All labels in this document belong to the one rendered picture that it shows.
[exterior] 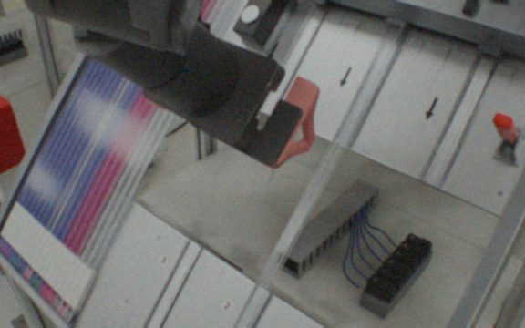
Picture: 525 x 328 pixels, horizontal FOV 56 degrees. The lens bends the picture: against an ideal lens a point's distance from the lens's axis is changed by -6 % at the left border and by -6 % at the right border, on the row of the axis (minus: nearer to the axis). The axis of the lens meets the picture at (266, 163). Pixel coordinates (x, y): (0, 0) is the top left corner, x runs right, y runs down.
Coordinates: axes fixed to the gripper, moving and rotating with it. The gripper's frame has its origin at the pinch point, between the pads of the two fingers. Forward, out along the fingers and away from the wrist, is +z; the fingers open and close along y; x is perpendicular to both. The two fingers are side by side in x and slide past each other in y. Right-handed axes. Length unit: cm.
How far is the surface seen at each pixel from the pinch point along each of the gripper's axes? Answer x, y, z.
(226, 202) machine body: 13, 31, 51
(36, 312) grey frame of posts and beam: 51, 47, 33
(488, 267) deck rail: 1.7, -21.3, 12.9
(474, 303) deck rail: 5.3, -21.7, 12.9
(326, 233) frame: 8.4, 8.3, 48.6
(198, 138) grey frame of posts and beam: 5, 49, 56
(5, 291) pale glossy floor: 82, 107, 75
